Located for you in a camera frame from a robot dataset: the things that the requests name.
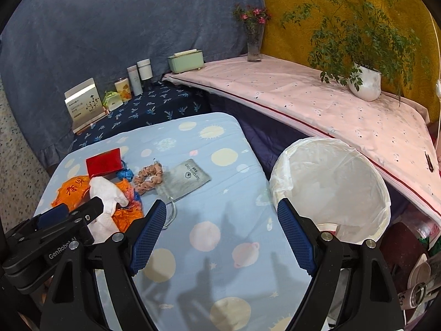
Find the orange plastic bag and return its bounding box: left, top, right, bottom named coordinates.
left=51, top=175, right=143, bottom=233

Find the white cable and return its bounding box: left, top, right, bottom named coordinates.
left=435, top=79, right=441, bottom=152

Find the dark blue leaf-print cloth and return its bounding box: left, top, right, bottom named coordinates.
left=71, top=81, right=211, bottom=152

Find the white cylindrical jar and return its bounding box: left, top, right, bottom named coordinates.
left=137, top=58, right=153, bottom=87

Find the small green box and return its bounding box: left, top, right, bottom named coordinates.
left=103, top=90, right=123, bottom=111

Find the dark purple cloth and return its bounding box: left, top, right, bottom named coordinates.
left=207, top=95, right=410, bottom=214

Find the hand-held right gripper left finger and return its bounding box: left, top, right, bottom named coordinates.
left=41, top=199, right=168, bottom=331

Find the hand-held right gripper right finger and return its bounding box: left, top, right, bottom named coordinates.
left=276, top=198, right=405, bottom=331

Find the grey drawstring pouch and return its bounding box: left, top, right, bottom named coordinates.
left=157, top=159, right=212, bottom=230

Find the metal drink can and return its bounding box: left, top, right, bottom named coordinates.
left=398, top=281, right=440, bottom=309

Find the white paper cup red rim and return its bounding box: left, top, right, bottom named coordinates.
left=315, top=223, right=341, bottom=236

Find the white lined trash bin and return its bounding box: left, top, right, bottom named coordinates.
left=269, top=137, right=391, bottom=245

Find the glass vase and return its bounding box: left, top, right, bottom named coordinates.
left=245, top=24, right=264, bottom=63

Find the yellow backdrop cloth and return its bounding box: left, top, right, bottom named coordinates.
left=258, top=0, right=441, bottom=121

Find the pink printed tablecloth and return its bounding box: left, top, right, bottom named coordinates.
left=162, top=55, right=441, bottom=226

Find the pale green tissue box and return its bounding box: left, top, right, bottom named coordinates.
left=168, top=50, right=205, bottom=74

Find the white gift box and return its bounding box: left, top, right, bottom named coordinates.
left=64, top=78, right=109, bottom=135

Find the white ribbed plant pot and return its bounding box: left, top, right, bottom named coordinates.
left=348, top=63, right=382, bottom=102

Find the floral print tin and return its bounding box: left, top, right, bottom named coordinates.
left=114, top=77, right=131, bottom=102

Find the blue-grey backdrop cloth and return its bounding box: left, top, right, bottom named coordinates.
left=0, top=0, right=266, bottom=169

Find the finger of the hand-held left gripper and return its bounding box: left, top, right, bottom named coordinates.
left=7, top=203, right=71, bottom=238
left=67, top=196, right=105, bottom=230

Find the red card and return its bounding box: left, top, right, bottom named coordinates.
left=85, top=148, right=123, bottom=177

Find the slim white bottle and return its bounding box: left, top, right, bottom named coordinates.
left=127, top=66, right=143, bottom=96

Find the dark red stool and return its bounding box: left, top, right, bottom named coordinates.
left=382, top=221, right=435, bottom=293

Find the white cloth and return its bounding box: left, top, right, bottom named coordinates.
left=88, top=176, right=130, bottom=245

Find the green leafy plant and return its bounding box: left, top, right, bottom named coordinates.
left=280, top=0, right=423, bottom=107

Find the beige spotted scrunchie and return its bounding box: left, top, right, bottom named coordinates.
left=133, top=164, right=165, bottom=194

